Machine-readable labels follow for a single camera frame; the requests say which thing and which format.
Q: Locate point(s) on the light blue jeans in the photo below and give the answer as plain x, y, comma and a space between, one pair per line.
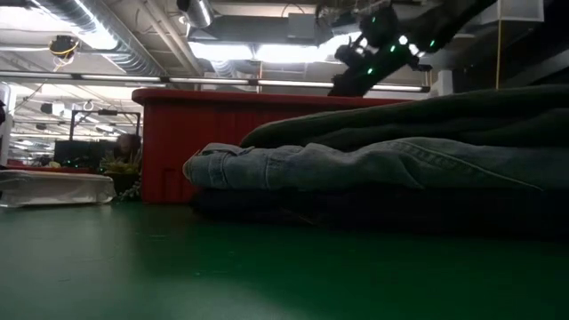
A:
355, 164

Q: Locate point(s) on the faded black jeans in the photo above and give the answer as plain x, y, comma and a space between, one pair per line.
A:
400, 202

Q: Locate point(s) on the dark green garment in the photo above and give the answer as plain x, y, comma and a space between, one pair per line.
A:
444, 115

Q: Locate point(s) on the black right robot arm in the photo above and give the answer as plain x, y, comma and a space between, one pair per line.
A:
382, 62

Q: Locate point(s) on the red plastic laundry basket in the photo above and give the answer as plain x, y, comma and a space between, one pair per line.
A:
200, 133

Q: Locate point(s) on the long ceiling light bar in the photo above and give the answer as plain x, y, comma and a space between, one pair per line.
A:
200, 81

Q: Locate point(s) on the grey ceiling box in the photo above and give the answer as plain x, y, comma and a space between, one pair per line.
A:
302, 27

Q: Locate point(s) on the green table mat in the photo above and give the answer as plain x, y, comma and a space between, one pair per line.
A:
178, 275

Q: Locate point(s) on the person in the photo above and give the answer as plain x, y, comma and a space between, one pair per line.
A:
128, 144

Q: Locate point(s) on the black monitor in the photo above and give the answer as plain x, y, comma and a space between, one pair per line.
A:
75, 153

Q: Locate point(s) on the red plastic bin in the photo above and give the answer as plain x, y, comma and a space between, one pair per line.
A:
53, 169

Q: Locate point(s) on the orange label plastic package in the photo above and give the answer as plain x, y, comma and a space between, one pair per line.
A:
53, 189

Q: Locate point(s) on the shiny round duct pipe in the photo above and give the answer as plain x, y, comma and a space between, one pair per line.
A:
200, 12

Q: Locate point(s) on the silver ceiling duct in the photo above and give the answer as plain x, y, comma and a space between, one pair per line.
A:
129, 58

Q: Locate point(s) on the black metal frame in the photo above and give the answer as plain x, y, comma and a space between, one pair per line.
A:
72, 129

